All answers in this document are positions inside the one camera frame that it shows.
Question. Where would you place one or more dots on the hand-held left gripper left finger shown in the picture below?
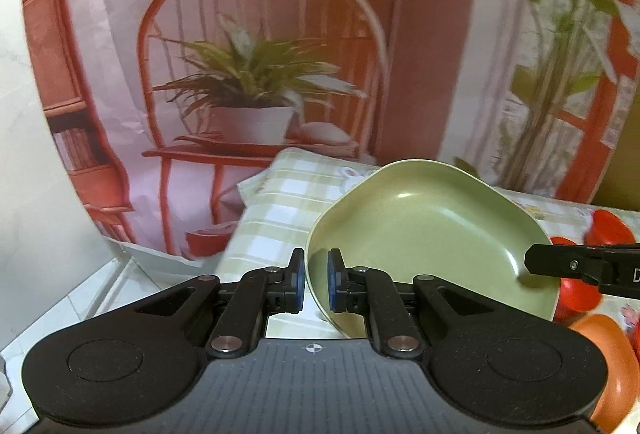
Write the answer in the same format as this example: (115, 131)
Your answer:
(297, 283)

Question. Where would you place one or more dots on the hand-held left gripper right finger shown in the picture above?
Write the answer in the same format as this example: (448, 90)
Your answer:
(334, 285)

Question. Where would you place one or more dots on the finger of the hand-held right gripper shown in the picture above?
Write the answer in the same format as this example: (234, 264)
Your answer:
(560, 261)

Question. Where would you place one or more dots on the red bowl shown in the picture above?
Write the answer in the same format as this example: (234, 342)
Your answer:
(575, 299)
(610, 229)

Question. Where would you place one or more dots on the green plate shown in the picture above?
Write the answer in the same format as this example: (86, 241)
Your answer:
(430, 224)

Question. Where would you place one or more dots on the checkered tablecloth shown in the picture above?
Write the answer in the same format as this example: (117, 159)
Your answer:
(270, 224)

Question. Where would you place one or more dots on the yellow wooden panel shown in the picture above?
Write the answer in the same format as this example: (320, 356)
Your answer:
(622, 179)

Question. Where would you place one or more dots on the orange bowl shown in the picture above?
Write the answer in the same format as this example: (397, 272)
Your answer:
(610, 364)

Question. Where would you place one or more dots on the printed wall cloth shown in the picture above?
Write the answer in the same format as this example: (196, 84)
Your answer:
(125, 64)

